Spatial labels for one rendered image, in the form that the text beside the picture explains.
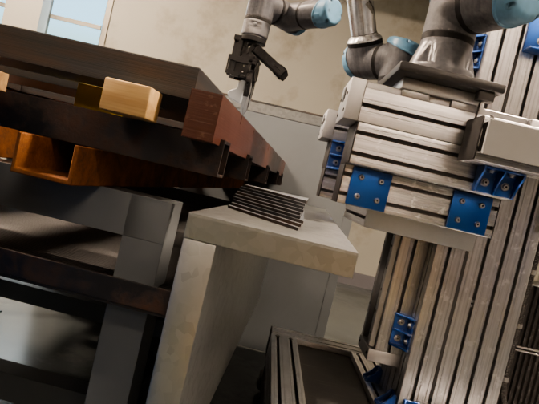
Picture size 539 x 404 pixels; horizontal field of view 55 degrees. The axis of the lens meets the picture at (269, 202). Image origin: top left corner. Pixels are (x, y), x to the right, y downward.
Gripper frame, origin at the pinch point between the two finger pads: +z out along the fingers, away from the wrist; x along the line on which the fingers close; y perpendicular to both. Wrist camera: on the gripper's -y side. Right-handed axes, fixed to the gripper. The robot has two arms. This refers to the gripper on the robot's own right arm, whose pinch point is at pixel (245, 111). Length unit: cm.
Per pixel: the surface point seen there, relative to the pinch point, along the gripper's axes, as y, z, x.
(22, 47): 18, 7, 78
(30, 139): 13, 19, 81
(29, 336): 62, 91, -33
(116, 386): -3, 50, 73
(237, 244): -16, 25, 85
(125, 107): 1, 12, 83
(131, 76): 3, 8, 78
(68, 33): 211, -66, -296
